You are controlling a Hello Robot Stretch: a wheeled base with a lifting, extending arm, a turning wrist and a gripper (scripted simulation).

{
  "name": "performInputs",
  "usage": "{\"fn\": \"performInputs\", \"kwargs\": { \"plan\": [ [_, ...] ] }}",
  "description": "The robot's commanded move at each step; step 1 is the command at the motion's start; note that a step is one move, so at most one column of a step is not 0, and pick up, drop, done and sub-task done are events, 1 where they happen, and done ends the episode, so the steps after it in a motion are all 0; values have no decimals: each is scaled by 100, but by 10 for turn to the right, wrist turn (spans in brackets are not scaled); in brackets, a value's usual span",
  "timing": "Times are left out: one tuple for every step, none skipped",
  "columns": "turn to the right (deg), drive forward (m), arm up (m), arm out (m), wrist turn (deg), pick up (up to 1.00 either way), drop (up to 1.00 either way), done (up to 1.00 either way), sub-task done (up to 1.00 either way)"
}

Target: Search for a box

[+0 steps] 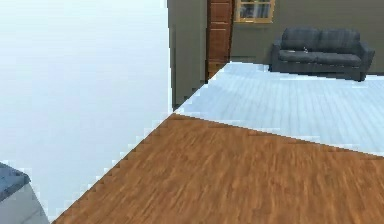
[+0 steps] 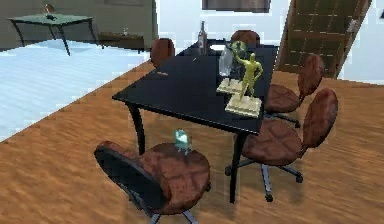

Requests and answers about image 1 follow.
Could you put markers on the dark grey sofa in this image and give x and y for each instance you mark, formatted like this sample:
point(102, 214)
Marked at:
point(320, 56)

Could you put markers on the wooden framed window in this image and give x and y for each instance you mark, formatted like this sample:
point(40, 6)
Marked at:
point(254, 11)

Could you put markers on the brown wooden room door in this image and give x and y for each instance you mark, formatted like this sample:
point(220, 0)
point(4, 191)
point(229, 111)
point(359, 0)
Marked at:
point(219, 36)

